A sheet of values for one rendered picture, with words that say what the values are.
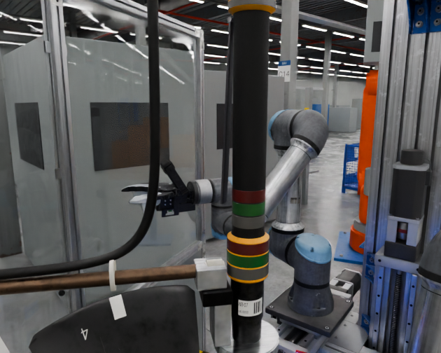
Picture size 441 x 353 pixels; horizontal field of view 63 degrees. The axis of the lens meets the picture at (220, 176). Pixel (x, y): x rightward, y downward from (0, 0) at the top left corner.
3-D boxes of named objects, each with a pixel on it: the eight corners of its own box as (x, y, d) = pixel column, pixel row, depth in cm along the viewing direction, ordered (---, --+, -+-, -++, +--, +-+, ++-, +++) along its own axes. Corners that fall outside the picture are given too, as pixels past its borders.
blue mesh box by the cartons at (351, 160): (339, 192, 719) (343, 143, 700) (371, 183, 800) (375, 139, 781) (383, 201, 653) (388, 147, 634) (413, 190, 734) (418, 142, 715)
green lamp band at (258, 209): (236, 217, 34) (236, 205, 34) (228, 207, 38) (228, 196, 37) (269, 215, 35) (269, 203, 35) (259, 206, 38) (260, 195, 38)
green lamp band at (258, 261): (232, 270, 35) (232, 258, 35) (222, 252, 39) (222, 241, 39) (274, 266, 36) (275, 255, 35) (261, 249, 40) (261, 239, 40)
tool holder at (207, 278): (200, 375, 35) (199, 281, 33) (192, 330, 42) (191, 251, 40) (288, 362, 37) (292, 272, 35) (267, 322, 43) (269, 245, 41)
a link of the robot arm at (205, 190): (213, 183, 107) (201, 175, 114) (199, 185, 105) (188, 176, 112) (211, 206, 110) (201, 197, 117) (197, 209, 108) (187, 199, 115)
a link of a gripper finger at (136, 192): (122, 205, 105) (153, 206, 106) (121, 186, 104) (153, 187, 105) (123, 201, 108) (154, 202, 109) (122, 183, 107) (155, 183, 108)
